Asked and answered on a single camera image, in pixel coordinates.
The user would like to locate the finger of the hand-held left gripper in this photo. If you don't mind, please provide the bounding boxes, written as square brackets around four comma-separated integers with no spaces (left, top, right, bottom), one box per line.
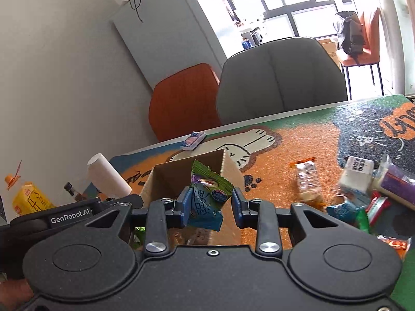
[104,194,144,215]

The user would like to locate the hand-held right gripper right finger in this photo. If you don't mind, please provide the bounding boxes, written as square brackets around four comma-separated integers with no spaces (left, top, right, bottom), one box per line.
[231,188,360,257]

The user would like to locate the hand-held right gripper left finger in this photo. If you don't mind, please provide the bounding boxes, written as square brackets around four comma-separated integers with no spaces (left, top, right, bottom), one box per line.
[85,188,193,257]

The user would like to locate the cardboard box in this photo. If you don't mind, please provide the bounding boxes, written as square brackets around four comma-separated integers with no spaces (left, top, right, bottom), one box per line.
[130,149,245,250]

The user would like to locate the white block snack packet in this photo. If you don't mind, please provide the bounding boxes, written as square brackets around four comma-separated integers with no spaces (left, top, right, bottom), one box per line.
[337,155,377,195]

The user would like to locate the person's left hand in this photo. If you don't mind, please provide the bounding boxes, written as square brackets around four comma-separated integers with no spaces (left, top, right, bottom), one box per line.
[0,279,33,311]

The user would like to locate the yellow drink bottle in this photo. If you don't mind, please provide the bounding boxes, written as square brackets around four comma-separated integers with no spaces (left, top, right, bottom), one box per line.
[4,160,56,216]

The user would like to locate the white paper roll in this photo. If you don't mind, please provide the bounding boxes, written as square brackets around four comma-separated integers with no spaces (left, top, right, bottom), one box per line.
[87,153,132,199]

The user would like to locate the small glass bottle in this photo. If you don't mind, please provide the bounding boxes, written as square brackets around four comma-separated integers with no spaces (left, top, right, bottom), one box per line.
[64,181,89,202]

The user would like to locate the printed cat mat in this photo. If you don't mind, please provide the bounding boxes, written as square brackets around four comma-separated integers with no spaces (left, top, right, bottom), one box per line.
[86,94,415,311]

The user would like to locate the pink blue tissue packet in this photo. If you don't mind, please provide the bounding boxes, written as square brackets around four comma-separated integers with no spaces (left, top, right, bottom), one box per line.
[180,131,207,151]

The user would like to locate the clear snack packet orange ends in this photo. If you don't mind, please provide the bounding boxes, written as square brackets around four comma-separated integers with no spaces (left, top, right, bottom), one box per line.
[289,157,325,207]

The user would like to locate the teal snack packet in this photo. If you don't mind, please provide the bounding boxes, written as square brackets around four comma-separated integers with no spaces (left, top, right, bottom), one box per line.
[326,201,360,225]

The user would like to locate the small green snack packet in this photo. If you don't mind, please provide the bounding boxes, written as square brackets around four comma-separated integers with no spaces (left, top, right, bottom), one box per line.
[355,207,371,234]

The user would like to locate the grey chair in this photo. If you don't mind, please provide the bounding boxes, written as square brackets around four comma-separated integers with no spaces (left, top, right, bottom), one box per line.
[216,36,349,126]

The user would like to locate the red white snack packet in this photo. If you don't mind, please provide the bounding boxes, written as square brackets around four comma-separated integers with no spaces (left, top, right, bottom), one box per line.
[366,191,391,226]

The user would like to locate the purple snack packet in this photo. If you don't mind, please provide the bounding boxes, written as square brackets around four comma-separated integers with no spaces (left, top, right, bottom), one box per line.
[373,154,415,212]

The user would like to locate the brown cardboard carton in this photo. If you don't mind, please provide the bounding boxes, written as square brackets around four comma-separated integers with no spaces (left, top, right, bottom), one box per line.
[318,38,343,69]

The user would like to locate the orange chair with black legs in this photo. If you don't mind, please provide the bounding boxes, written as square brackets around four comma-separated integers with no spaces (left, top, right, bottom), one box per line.
[335,8,385,100]

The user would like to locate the black backpack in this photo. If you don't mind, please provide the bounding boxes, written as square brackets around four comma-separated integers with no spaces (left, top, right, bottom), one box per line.
[334,11,367,66]

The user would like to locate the black cable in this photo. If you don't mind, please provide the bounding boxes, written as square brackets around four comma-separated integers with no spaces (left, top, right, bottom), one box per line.
[129,0,145,23]

